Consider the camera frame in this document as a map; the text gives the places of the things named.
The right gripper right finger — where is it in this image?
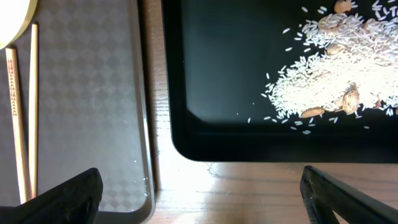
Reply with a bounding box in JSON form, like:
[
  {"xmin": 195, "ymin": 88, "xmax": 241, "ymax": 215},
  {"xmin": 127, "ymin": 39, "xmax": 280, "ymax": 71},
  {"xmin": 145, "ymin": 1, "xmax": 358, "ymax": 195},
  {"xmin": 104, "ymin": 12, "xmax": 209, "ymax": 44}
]
[{"xmin": 300, "ymin": 166, "xmax": 397, "ymax": 224}]

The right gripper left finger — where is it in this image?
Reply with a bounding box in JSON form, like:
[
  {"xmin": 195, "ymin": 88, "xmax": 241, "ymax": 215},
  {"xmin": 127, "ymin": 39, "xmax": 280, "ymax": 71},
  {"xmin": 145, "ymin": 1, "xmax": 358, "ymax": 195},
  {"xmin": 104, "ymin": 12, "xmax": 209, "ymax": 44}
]
[{"xmin": 1, "ymin": 167, "xmax": 103, "ymax": 224}]

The wooden chopstick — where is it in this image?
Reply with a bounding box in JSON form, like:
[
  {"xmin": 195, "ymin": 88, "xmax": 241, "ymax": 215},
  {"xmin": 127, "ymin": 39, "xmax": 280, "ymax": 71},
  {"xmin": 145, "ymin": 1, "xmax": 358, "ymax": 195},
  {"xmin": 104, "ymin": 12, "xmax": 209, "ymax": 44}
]
[
  {"xmin": 29, "ymin": 24, "xmax": 39, "ymax": 198},
  {"xmin": 6, "ymin": 48, "xmax": 29, "ymax": 204}
]

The spilled rice pile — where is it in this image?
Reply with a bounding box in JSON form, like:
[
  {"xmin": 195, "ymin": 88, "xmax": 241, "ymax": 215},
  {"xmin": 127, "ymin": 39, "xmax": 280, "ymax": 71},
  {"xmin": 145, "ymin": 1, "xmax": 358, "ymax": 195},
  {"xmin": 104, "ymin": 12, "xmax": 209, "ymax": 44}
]
[{"xmin": 262, "ymin": 1, "xmax": 397, "ymax": 134}]

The brown serving tray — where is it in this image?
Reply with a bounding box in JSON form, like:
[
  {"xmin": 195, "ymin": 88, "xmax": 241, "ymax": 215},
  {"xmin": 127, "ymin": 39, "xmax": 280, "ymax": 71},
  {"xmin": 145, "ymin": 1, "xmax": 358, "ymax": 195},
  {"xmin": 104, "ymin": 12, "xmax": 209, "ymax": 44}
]
[{"xmin": 1, "ymin": 0, "xmax": 155, "ymax": 223}]

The black tray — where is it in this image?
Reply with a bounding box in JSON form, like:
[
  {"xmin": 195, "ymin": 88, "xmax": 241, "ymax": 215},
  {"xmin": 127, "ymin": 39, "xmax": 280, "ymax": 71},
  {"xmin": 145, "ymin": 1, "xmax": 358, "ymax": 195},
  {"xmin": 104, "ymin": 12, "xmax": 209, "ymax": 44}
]
[{"xmin": 162, "ymin": 0, "xmax": 397, "ymax": 163}]

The yellow plate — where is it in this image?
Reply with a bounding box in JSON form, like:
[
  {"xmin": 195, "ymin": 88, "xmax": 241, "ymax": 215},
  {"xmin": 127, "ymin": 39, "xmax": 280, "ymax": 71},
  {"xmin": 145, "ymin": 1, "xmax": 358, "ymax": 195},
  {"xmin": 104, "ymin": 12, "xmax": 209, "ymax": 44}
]
[{"xmin": 0, "ymin": 0, "xmax": 38, "ymax": 49}]

